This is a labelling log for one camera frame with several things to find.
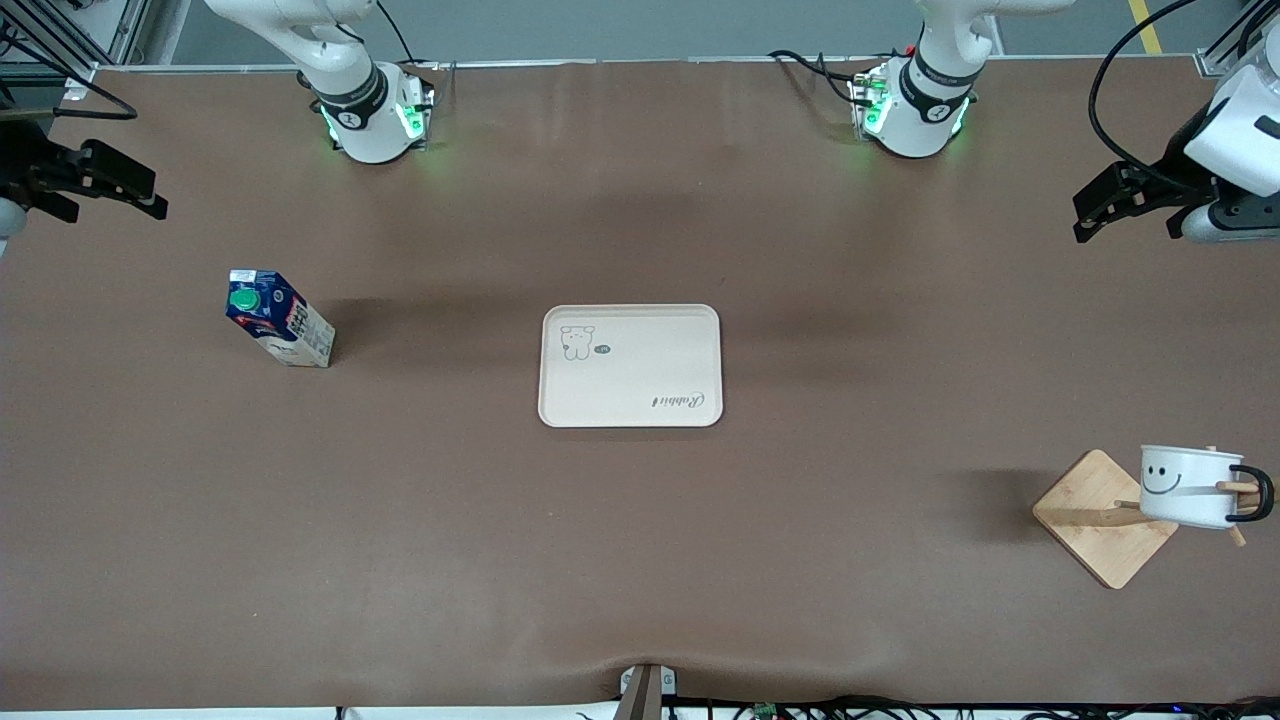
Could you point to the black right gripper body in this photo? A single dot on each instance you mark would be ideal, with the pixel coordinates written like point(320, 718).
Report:
point(22, 160)

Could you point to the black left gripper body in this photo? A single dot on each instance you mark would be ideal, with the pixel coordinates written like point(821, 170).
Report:
point(1172, 172)

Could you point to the blue milk carton green cap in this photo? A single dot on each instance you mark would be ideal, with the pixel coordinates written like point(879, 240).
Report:
point(285, 325)

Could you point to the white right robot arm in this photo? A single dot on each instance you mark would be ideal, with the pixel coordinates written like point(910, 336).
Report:
point(360, 120)

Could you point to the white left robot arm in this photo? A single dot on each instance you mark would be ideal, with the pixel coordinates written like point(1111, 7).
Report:
point(925, 120)

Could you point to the wooden cup rack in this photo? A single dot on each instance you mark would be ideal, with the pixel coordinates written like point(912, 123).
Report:
point(1100, 540)

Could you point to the cream plastic tray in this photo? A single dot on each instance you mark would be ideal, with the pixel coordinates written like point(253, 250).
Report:
point(640, 370)

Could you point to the brown table cover mat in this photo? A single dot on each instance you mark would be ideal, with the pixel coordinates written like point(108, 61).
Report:
point(500, 550)

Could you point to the green circuit board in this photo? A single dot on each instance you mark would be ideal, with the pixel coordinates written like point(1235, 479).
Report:
point(766, 712)

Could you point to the metal table clamp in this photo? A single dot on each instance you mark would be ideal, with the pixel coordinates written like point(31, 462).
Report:
point(645, 695)

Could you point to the aluminium frame profile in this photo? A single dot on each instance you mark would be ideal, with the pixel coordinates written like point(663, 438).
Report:
point(1215, 62)
point(82, 72)

